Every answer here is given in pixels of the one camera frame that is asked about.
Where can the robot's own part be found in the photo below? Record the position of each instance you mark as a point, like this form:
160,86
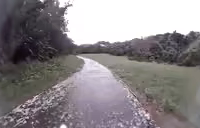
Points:
63,126

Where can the grass verge with weeds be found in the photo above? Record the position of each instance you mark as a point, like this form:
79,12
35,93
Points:
31,78

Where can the mown grass field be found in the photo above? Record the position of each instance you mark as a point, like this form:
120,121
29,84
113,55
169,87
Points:
158,80

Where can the wet grey asphalt path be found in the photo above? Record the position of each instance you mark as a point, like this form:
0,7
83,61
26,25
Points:
94,96

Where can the dense trees and bushes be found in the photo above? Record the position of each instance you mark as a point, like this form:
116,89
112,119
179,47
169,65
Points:
31,31

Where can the wood of trees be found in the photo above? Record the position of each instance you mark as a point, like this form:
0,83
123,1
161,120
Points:
161,48

